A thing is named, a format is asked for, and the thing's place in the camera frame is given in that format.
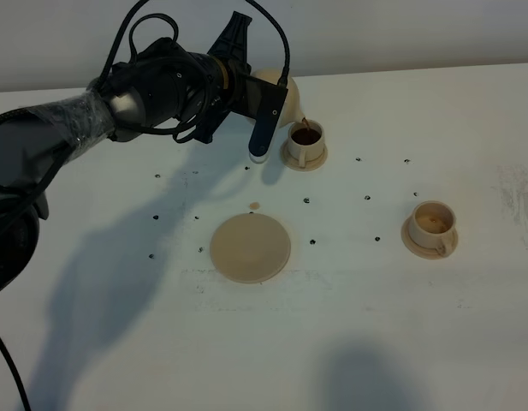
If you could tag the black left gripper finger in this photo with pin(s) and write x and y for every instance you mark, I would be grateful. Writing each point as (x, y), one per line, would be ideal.
(230, 48)

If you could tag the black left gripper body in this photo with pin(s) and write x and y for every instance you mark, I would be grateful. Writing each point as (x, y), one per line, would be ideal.
(166, 82)

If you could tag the beige teapot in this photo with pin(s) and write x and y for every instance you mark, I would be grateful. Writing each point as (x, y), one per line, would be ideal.
(291, 111)

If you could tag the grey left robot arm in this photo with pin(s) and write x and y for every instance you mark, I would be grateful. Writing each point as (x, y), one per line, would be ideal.
(37, 141)

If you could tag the beige teapot saucer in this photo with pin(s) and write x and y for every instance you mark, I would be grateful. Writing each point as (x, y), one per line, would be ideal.
(250, 248)

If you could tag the beige far teacup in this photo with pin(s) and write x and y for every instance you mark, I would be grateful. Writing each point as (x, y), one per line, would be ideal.
(305, 141)

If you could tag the beige teacup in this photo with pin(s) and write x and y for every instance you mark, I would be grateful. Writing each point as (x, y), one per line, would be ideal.
(430, 220)
(305, 141)

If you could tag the beige far cup saucer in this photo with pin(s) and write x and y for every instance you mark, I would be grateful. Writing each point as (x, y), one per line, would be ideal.
(291, 162)

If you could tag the beige cup saucer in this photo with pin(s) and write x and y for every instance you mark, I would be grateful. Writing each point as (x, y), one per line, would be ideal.
(448, 244)
(291, 162)

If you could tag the beige near teacup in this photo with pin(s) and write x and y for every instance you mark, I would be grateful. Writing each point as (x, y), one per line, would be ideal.
(430, 220)

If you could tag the beige near cup saucer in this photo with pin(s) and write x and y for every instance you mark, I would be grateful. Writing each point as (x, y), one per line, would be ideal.
(448, 244)

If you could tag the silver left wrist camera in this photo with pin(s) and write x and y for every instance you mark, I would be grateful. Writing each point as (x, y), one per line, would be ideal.
(261, 102)

